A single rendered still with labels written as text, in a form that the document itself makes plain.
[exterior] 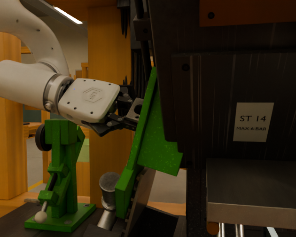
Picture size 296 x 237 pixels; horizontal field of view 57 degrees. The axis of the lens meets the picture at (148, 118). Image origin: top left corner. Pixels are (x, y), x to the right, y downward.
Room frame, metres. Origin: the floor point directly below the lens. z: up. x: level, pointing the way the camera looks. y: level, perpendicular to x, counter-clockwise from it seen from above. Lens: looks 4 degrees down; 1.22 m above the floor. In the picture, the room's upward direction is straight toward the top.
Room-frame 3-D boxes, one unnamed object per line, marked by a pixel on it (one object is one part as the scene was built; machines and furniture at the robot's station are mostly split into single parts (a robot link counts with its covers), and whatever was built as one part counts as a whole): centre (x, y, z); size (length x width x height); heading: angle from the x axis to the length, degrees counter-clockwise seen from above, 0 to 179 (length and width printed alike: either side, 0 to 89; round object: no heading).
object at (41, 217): (0.64, 0.25, 0.96); 0.06 x 0.03 x 0.06; 168
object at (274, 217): (0.41, -0.17, 1.11); 0.39 x 0.16 x 0.03; 168
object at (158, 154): (0.48, -0.03, 1.17); 0.13 x 0.12 x 0.20; 78
